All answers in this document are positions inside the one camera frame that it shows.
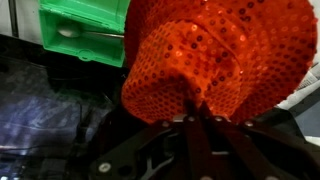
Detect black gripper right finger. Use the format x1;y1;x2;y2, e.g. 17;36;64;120
199;103;320;180

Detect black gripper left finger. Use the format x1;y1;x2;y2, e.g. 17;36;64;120
89;114;196;180

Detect orange sequin hat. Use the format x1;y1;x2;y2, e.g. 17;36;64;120
121;0;317;123

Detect folded paper leaflets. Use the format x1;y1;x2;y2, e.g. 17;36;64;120
277;62;320;110

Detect green plastic box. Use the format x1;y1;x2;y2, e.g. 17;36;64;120
39;0;130;67

